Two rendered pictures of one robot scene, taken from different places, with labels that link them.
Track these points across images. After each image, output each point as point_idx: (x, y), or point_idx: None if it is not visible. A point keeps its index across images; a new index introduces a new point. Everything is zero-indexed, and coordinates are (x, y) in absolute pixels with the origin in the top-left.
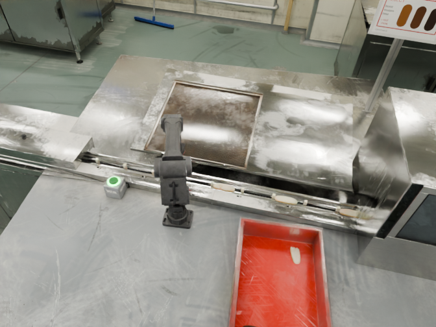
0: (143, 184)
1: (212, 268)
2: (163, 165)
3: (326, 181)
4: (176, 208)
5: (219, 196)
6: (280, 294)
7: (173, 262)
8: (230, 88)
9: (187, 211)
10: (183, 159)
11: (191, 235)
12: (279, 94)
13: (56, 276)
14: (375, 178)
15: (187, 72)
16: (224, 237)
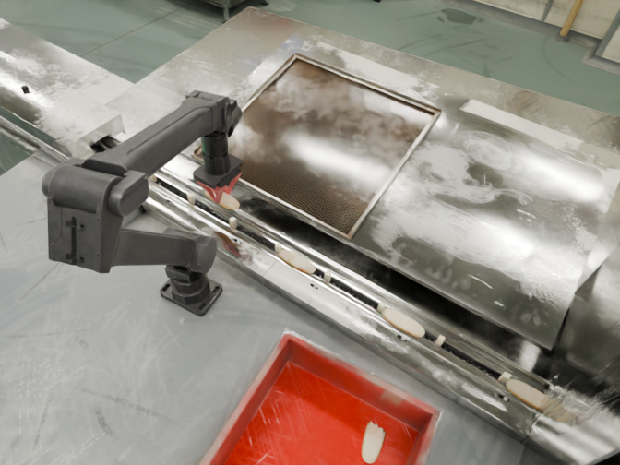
0: (162, 214)
1: (200, 408)
2: (62, 175)
3: (501, 311)
4: (177, 273)
5: (279, 275)
6: None
7: (140, 369)
8: (385, 87)
9: (208, 284)
10: (125, 176)
11: (198, 329)
12: (475, 118)
13: None
14: (602, 348)
15: (323, 46)
16: (254, 355)
